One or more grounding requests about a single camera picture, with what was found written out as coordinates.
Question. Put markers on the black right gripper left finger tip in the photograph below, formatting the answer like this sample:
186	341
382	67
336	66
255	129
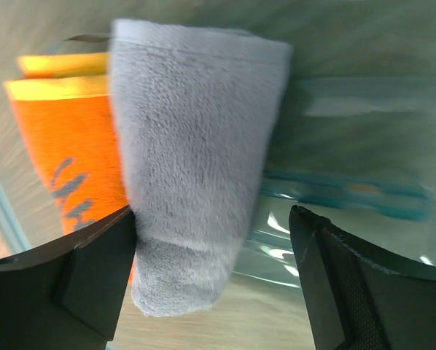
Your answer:
68	293

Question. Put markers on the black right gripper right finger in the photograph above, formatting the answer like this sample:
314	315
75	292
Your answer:
359	295

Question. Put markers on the orange yellow grey giraffe towel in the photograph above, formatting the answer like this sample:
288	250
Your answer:
63	111

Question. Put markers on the light grey panda towel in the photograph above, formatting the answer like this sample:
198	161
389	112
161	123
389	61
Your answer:
194	110

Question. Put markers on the teal transparent plastic tub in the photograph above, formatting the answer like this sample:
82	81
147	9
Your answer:
363	98

